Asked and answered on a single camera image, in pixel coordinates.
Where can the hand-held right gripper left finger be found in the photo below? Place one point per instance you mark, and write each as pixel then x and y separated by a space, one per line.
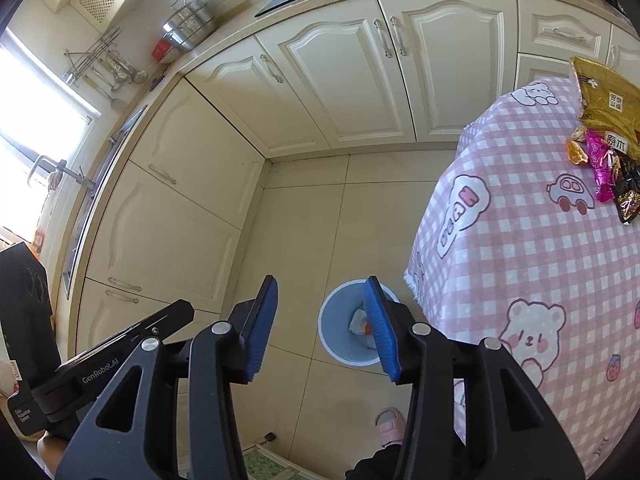
pixel 260 330

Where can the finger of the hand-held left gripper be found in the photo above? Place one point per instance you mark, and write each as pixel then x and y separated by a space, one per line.
pixel 150 325

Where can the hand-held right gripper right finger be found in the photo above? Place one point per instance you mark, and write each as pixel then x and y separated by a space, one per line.
pixel 382 330

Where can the white tissue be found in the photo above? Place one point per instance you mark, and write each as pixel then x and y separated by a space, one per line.
pixel 357 320

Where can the blue plastic bin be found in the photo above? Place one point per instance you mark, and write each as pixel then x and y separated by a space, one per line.
pixel 340 310

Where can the person's left hand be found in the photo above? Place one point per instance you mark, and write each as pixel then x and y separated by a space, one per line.
pixel 52 450

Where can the pink slipper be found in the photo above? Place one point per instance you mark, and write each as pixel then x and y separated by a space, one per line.
pixel 390 427

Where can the green floor mat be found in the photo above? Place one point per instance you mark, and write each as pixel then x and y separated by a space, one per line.
pixel 280 467

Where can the round table pink checked tablecloth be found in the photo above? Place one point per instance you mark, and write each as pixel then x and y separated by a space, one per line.
pixel 500 240

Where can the metal faucet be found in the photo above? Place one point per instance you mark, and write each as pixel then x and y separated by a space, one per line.
pixel 65 170

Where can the window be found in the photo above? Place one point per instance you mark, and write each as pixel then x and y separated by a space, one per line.
pixel 30 130

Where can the small black item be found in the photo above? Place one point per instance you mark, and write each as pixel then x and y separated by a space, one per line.
pixel 157 83

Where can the row of hanging metal utensils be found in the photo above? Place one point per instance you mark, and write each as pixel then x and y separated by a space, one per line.
pixel 117 75

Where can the orange gold candy wrapper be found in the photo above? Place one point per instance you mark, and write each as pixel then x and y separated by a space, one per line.
pixel 576 152

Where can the cream base cabinet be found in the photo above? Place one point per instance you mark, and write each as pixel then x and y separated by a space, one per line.
pixel 325 70

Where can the magenta foil wrapper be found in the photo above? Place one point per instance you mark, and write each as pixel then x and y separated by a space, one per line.
pixel 602 170

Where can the metal utensil rack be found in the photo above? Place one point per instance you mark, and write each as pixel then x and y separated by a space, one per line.
pixel 92 55

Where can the red container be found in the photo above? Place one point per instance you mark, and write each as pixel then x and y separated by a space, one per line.
pixel 161 50

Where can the dark brown wrapper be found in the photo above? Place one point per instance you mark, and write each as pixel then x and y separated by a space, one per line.
pixel 627 195

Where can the steel steamer pot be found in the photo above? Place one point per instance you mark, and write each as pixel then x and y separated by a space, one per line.
pixel 190 25

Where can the gold foil bag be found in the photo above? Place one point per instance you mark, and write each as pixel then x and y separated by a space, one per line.
pixel 607 95

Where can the cream drawer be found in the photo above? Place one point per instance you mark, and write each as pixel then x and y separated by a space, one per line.
pixel 565 25

